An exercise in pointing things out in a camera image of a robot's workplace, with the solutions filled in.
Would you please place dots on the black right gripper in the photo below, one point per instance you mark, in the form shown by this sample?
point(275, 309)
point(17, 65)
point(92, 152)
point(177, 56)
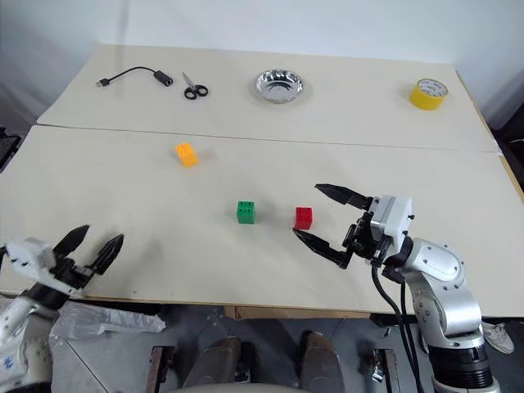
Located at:
point(363, 241)

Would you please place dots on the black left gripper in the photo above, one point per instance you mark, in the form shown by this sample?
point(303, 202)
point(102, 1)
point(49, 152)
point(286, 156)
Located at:
point(71, 275)

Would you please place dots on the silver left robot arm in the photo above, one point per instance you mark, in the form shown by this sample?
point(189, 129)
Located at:
point(16, 327)

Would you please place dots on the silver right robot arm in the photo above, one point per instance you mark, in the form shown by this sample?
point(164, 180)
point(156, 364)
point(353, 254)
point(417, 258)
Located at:
point(446, 266)

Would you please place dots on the red toy brick cube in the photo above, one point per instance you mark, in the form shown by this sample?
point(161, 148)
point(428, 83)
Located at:
point(304, 218)

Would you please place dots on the clear plastic bag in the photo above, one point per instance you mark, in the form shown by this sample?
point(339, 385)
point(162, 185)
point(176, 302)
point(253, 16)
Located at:
point(102, 321)

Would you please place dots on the green toy brick cube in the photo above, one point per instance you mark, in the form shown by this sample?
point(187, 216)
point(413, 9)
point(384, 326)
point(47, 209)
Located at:
point(246, 213)

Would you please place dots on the black equipment box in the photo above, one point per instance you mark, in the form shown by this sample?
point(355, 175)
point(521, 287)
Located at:
point(8, 147)

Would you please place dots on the orange toy brick cube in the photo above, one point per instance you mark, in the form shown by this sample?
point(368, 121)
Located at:
point(187, 155)

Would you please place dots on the dark brown rounded shape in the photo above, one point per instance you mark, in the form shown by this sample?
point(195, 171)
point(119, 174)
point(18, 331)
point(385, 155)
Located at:
point(323, 362)
point(217, 362)

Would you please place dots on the shiny metal bowl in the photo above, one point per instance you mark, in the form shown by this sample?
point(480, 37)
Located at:
point(278, 88)

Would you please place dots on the yellow tape roll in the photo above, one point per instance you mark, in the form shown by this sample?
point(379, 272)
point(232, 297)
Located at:
point(421, 101)

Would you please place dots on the white sneaker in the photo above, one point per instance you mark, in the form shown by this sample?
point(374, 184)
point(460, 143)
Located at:
point(499, 337)

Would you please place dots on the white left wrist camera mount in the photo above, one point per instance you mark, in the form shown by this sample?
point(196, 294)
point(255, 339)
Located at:
point(32, 256)

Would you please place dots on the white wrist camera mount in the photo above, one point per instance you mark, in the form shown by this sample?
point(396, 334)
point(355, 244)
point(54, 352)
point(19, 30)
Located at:
point(32, 256)
point(395, 217)

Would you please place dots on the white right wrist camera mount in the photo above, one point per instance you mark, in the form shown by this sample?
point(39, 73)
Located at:
point(395, 217)

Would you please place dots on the dark metal bracket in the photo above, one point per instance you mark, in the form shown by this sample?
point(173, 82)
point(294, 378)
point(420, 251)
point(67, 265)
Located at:
point(161, 368)
point(387, 370)

